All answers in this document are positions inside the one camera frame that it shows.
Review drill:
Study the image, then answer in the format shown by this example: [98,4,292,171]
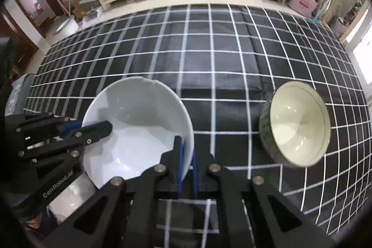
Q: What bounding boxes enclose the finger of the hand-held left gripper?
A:
[14,121,113,218]
[5,112,84,150]

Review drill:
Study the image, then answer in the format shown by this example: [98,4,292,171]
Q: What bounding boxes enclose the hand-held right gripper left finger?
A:
[41,136,184,248]

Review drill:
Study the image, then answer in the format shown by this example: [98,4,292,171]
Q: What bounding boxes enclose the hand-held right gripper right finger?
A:
[190,152,344,248]

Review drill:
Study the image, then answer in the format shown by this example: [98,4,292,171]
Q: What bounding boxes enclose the light blue bowl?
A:
[82,76,195,190]

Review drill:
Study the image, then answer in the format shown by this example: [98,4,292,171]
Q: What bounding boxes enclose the grey sofa with lace cover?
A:
[5,73,36,115]

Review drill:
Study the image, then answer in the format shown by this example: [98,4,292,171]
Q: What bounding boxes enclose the green bowl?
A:
[259,81,331,169]

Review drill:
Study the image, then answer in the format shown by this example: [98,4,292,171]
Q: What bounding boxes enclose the white bucket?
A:
[52,17,80,37]

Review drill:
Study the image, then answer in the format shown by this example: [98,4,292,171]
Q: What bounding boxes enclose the grey dustpan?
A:
[83,6,103,22]

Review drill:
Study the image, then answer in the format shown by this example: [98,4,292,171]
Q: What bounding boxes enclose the pink gift bag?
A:
[289,0,318,18]

